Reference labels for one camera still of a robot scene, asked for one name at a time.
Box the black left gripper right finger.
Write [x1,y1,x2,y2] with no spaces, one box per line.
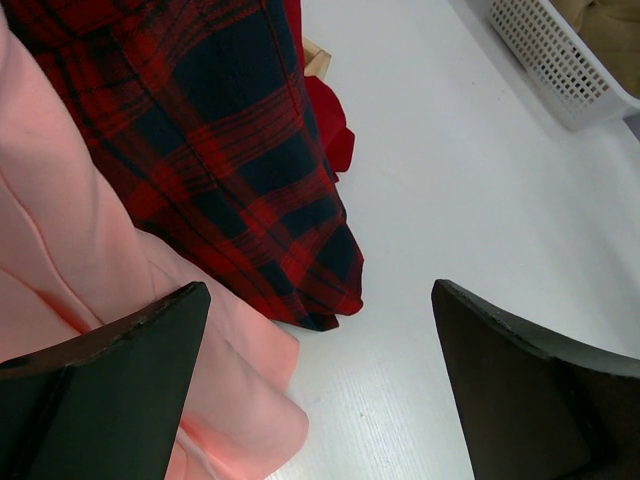
[431,280,639,479]

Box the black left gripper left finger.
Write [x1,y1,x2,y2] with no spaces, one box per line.
[1,282,211,480]

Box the pink skirt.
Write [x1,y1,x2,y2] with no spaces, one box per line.
[1,27,309,479]

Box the red black plaid skirt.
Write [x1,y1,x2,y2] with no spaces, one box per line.
[2,1,364,331]

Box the white plastic basket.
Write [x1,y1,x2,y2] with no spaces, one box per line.
[486,1,639,131]

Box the wooden clothes rack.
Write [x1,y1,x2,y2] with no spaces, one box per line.
[302,37,332,80]

